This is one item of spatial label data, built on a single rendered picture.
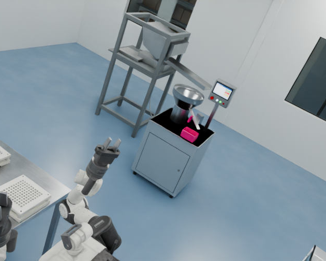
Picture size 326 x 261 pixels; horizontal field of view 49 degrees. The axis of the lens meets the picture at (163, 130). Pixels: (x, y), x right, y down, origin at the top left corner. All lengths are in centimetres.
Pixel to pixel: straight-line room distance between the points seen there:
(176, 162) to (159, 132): 37
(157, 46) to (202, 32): 194
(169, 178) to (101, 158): 247
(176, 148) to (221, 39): 291
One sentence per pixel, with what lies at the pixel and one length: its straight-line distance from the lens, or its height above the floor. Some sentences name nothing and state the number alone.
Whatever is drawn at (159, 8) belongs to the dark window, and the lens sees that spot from 683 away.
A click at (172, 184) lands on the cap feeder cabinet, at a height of 20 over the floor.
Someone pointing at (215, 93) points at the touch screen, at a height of 123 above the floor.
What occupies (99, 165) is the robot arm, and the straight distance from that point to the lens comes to 163.
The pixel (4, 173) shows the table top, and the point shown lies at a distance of 255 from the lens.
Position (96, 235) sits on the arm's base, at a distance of 166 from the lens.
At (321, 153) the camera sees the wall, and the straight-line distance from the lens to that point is 637.
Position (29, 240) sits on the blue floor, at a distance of 329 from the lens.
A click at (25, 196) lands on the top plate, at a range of 230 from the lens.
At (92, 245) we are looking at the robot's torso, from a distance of 161.
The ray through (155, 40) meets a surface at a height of 135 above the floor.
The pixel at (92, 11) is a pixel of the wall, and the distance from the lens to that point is 751.
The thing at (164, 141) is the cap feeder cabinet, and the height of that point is 62.
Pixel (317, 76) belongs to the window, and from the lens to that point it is 616.
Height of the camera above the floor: 248
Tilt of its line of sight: 27 degrees down
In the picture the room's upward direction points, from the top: 22 degrees clockwise
